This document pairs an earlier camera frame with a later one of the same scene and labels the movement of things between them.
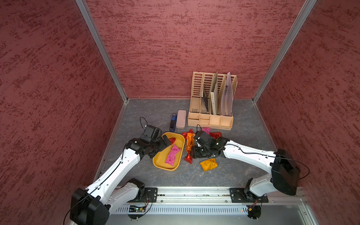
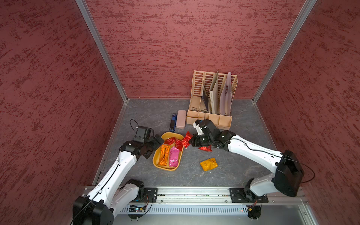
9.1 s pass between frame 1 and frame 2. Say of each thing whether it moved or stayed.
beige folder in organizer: stayed
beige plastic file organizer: stayed
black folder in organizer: stayed
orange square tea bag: stayed
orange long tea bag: moved
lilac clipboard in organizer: stayed
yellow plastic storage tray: stayed
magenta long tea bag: moved
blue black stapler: stayed
